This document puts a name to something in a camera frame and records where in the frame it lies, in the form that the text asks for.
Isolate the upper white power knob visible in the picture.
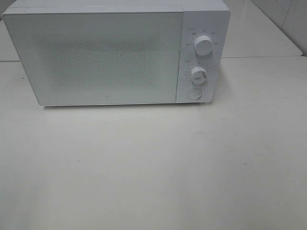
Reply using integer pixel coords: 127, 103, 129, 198
194, 34, 213, 56

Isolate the white timer knob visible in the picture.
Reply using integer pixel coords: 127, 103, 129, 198
191, 67, 207, 84

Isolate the white microwave oven body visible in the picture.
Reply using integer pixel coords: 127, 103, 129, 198
2, 0, 231, 105

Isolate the round white door button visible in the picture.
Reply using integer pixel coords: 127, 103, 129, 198
187, 89, 202, 100

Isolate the white microwave door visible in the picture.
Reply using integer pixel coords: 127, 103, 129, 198
4, 12, 182, 106

